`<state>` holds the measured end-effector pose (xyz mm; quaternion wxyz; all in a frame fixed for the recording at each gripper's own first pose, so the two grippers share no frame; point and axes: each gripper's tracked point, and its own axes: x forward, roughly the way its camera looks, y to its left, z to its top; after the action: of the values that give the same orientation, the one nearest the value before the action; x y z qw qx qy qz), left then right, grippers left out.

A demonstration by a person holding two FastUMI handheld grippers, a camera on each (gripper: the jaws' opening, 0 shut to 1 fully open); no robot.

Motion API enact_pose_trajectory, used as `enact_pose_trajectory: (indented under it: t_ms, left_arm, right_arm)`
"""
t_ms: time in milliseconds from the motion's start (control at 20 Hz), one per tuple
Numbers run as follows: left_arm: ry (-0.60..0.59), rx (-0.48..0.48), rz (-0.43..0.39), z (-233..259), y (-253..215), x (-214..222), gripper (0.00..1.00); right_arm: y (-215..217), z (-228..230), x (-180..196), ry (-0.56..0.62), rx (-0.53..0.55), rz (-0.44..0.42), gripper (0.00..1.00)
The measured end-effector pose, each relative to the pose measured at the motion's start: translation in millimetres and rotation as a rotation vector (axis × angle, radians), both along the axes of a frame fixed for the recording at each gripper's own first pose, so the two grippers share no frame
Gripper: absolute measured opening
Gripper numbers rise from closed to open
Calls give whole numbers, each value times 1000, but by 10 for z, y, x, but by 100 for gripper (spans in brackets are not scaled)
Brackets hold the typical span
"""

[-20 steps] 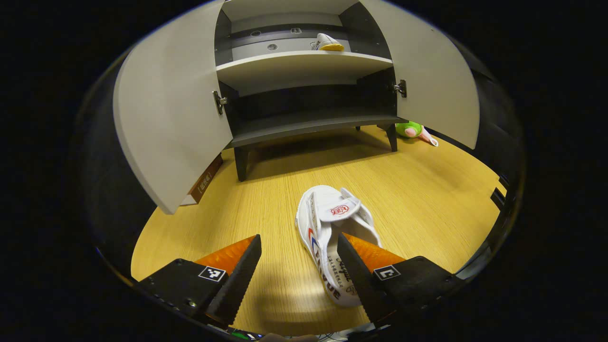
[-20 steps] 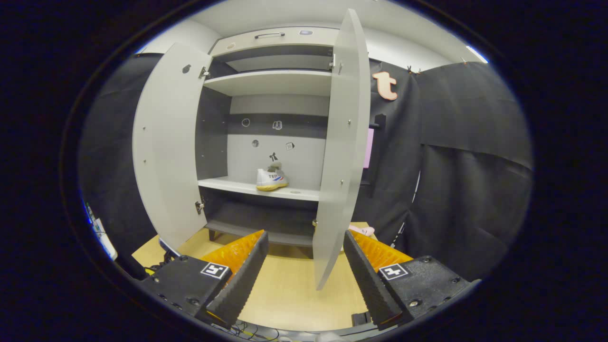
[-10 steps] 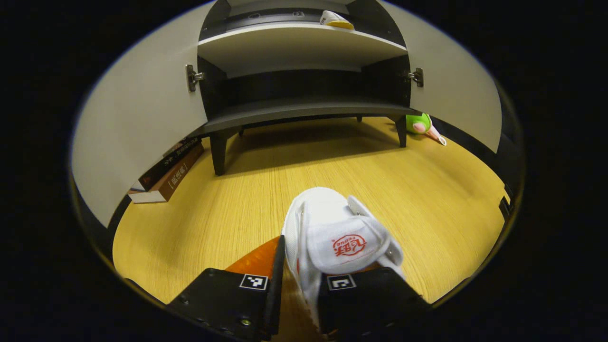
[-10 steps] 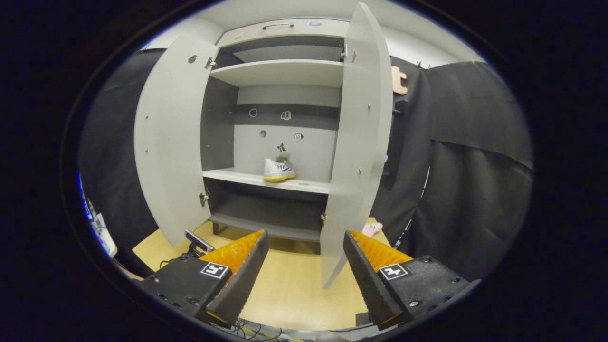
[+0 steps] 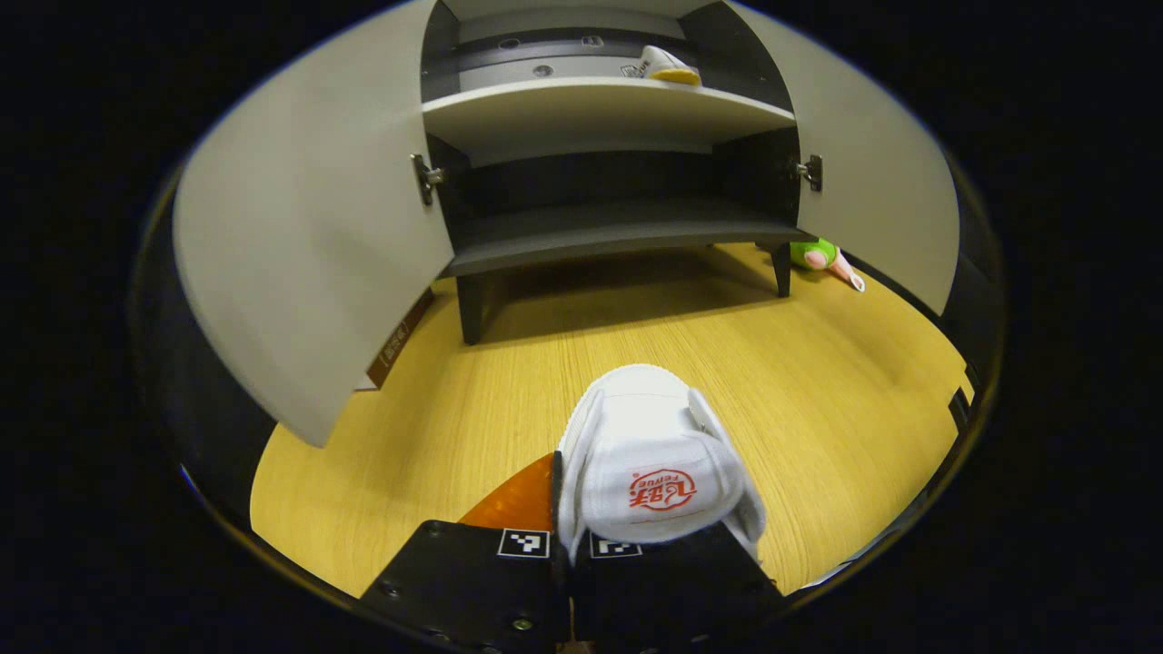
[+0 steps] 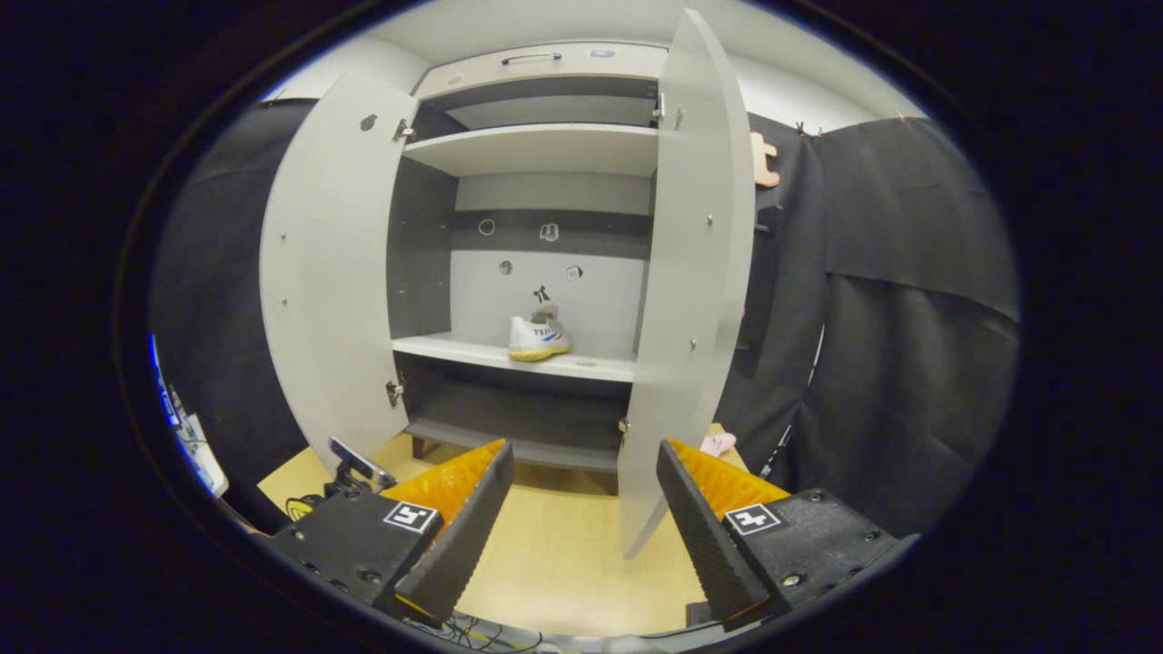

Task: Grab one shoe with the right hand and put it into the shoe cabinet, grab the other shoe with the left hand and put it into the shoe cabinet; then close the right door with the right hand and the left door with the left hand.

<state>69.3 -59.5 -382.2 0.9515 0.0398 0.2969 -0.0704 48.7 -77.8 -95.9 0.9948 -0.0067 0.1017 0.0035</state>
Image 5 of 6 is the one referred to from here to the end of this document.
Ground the white canvas shoe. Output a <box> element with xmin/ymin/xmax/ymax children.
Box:
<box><xmin>621</xmin><ymin>45</ymin><xmax>702</xmax><ymax>88</ymax></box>
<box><xmin>556</xmin><ymin>363</ymin><xmax>767</xmax><ymax>564</ymax></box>

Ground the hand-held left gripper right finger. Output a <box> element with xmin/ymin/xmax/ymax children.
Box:
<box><xmin>571</xmin><ymin>522</ymin><xmax>787</xmax><ymax>654</ymax></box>

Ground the black backdrop cloth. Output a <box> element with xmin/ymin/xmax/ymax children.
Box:
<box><xmin>132</xmin><ymin>154</ymin><xmax>1005</xmax><ymax>537</ymax></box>

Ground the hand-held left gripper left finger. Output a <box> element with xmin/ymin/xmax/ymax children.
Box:
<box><xmin>362</xmin><ymin>451</ymin><xmax>572</xmax><ymax>654</ymax></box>

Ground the grey shoe cabinet door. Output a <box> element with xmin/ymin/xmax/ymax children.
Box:
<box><xmin>727</xmin><ymin>0</ymin><xmax>961</xmax><ymax>317</ymax></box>
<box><xmin>173</xmin><ymin>0</ymin><xmax>455</xmax><ymax>449</ymax></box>

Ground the green plush toy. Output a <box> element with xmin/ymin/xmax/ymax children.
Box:
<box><xmin>789</xmin><ymin>238</ymin><xmax>866</xmax><ymax>293</ymax></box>

